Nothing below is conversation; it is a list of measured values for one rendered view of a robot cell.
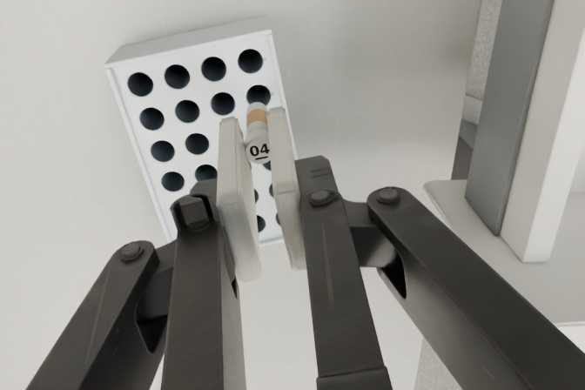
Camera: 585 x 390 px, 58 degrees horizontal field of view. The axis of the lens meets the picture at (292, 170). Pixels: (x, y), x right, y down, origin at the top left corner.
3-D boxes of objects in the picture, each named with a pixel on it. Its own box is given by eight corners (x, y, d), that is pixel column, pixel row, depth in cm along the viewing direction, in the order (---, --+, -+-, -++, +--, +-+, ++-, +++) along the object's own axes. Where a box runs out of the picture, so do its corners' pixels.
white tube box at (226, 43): (306, 204, 35) (313, 236, 31) (181, 230, 35) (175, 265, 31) (267, 14, 29) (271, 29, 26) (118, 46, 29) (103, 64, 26)
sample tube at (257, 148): (272, 121, 26) (278, 162, 22) (247, 126, 26) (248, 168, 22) (266, 97, 25) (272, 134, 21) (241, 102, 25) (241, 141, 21)
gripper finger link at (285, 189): (272, 192, 15) (298, 187, 15) (265, 108, 21) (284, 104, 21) (292, 274, 16) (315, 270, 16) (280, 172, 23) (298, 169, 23)
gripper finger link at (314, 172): (306, 241, 14) (418, 219, 14) (292, 158, 18) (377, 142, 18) (316, 285, 15) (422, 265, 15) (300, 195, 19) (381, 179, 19)
